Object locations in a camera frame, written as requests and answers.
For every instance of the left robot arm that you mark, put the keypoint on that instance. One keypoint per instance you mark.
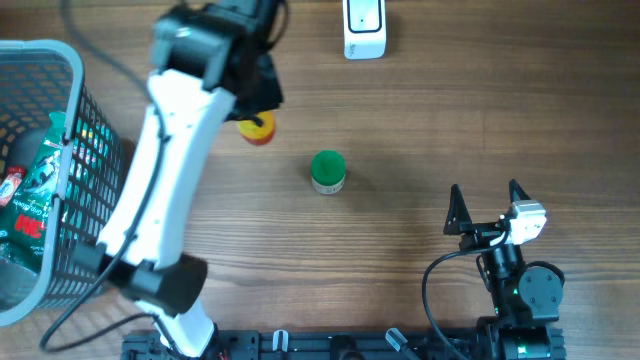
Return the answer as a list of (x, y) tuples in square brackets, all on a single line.
[(210, 65)]

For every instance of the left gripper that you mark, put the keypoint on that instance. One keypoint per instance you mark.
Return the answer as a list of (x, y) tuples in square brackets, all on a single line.
[(269, 94)]

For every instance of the green lid jar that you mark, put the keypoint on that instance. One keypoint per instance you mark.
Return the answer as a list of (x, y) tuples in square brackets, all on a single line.
[(328, 172)]

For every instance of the white barcode scanner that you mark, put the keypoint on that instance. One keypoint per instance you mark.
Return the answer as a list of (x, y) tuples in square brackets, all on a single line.
[(364, 25)]

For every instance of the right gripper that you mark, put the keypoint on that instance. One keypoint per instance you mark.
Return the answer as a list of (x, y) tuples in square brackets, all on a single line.
[(459, 221)]

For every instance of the grey plastic mesh basket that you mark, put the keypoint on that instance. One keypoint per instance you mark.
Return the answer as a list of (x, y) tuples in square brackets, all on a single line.
[(39, 77)]

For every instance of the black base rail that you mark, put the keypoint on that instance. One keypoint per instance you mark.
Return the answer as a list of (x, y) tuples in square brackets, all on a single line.
[(350, 345)]

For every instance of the red stick sachet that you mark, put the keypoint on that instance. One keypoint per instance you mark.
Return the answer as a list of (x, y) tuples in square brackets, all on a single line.
[(9, 186)]

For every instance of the green 3M gloves packet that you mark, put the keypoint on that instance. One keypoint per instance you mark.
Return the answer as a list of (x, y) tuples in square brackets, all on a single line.
[(24, 219)]

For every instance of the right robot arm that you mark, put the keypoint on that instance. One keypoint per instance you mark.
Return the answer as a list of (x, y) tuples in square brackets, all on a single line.
[(526, 295)]

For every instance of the yellow red sauce bottle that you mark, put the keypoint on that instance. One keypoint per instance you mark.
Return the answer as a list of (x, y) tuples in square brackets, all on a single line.
[(258, 130)]

